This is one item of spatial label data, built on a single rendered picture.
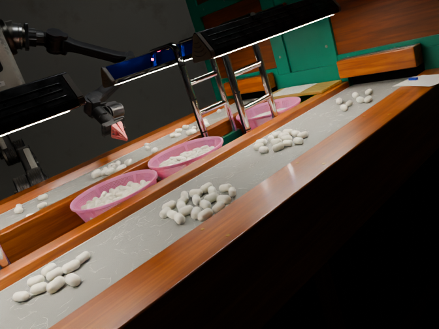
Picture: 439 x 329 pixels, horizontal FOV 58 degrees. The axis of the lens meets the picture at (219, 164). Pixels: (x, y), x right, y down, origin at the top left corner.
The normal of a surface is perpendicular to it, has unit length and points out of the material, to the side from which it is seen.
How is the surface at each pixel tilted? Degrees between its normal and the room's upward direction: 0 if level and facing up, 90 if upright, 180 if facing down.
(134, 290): 0
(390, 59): 90
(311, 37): 90
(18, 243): 90
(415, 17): 90
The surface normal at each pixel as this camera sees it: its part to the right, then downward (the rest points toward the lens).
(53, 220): 0.65, 0.03
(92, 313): -0.30, -0.91
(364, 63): -0.70, 0.41
